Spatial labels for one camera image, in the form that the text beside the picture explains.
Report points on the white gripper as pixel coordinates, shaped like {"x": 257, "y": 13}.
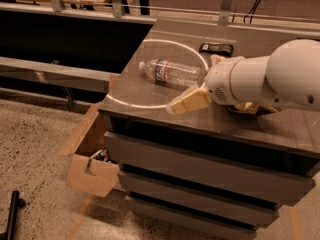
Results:
{"x": 218, "y": 80}

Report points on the clear plastic water bottle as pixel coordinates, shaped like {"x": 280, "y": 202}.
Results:
{"x": 167, "y": 72}

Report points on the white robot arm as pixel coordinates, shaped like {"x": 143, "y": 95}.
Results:
{"x": 288, "y": 78}

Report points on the grey drawer cabinet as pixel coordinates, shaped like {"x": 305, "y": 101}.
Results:
{"x": 212, "y": 170}

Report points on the open cardboard box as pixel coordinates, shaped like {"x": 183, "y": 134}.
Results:
{"x": 91, "y": 170}

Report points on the black pole on floor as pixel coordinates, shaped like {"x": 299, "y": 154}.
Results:
{"x": 15, "y": 203}

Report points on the metal railing frame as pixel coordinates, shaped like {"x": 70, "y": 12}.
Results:
{"x": 292, "y": 14}

